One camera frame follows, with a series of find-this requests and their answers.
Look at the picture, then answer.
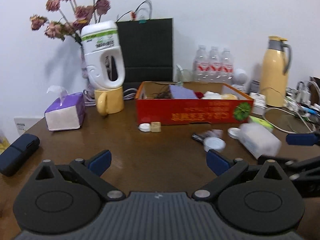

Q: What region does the small white cap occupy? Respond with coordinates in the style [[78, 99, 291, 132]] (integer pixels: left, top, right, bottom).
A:
[[138, 123, 151, 132]]

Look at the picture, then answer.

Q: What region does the dried rose bouquet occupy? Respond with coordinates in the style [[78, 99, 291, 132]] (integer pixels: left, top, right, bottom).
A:
[[29, 0, 111, 46]]

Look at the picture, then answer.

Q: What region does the glass cup with spoon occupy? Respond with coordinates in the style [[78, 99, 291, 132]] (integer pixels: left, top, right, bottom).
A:
[[176, 64, 193, 82]]

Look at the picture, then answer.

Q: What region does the water bottle right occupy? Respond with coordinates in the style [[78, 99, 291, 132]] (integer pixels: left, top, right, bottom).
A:
[[220, 48, 234, 85]]

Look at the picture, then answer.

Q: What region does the power strip with chargers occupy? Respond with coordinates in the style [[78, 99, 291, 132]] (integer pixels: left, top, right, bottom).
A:
[[285, 76, 319, 126]]

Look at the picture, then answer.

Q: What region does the navy glasses case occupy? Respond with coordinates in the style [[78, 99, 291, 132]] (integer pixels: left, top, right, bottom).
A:
[[1, 133, 40, 177]]

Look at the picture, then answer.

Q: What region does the red cardboard box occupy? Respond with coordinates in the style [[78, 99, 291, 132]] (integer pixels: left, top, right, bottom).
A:
[[135, 81, 254, 125]]

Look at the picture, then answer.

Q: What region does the purple knit pouch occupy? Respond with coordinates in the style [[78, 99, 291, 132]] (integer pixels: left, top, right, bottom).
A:
[[169, 85, 198, 99]]

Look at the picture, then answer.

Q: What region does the white detergent jug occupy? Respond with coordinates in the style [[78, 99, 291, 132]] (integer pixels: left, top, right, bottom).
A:
[[81, 21, 125, 90]]

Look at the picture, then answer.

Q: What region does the green small carton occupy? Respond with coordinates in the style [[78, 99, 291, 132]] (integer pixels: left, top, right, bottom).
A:
[[248, 115, 274, 132]]

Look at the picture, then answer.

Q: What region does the purple tissue pack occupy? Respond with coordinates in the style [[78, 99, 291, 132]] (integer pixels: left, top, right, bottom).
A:
[[44, 85, 85, 132]]

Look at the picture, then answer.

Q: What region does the beige eraser block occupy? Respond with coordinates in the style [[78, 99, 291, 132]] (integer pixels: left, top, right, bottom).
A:
[[150, 122, 161, 133]]

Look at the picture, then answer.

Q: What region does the white earphone cable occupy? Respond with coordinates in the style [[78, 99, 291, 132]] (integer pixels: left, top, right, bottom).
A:
[[263, 87, 316, 134]]

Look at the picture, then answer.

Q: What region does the yellow mug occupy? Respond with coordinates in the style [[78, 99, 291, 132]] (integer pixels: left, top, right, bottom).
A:
[[94, 87, 124, 116]]

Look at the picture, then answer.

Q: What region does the frosted cotton swab box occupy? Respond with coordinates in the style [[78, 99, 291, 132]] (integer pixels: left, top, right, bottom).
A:
[[238, 123, 281, 159]]

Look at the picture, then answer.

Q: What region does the water bottle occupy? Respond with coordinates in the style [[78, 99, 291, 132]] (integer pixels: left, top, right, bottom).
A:
[[220, 48, 234, 85], [208, 46, 221, 82], [193, 45, 209, 82]]

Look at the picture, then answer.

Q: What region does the white jar lid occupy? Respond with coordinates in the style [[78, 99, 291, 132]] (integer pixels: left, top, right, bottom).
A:
[[203, 137, 226, 152]]

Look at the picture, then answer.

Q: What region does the black paper bag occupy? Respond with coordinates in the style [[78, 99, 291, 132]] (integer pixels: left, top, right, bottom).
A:
[[115, 0, 174, 84]]

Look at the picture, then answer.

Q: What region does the water bottle left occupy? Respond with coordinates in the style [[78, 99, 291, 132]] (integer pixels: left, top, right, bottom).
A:
[[193, 45, 209, 82]]

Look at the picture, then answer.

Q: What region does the white robot figurine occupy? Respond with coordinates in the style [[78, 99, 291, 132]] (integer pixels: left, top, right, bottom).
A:
[[232, 68, 248, 93]]

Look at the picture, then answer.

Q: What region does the water bottle middle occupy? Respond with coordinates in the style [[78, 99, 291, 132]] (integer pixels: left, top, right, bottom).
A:
[[208, 46, 221, 82]]

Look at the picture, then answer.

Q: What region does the black cable bundle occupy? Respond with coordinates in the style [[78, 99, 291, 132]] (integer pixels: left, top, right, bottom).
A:
[[151, 86, 173, 100]]

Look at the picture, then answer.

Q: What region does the yellow white plush toy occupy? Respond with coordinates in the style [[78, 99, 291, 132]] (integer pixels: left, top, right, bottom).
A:
[[202, 91, 238, 100]]

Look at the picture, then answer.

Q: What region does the white charger with cable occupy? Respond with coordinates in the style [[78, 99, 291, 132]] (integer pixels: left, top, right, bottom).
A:
[[249, 92, 266, 115]]

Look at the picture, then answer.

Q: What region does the yellow thermos jug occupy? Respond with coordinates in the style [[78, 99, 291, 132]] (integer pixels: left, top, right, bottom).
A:
[[259, 36, 292, 108]]

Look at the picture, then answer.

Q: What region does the clear candy wrapper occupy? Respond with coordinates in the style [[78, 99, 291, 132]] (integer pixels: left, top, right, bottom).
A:
[[204, 129, 223, 139]]

